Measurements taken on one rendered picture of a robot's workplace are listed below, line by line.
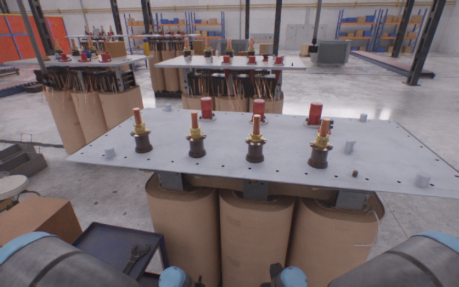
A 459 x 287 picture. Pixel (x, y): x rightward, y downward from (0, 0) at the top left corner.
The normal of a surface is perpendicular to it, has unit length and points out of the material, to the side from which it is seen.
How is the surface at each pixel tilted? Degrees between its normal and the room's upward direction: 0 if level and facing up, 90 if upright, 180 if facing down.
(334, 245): 90
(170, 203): 90
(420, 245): 22
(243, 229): 90
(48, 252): 15
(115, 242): 0
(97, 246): 0
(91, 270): 33
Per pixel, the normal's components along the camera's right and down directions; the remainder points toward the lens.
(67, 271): 0.25, -0.84
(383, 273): -0.50, -0.81
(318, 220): -0.58, 0.37
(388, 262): -0.39, -0.91
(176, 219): -0.18, 0.45
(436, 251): -0.04, -0.92
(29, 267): -0.11, -0.75
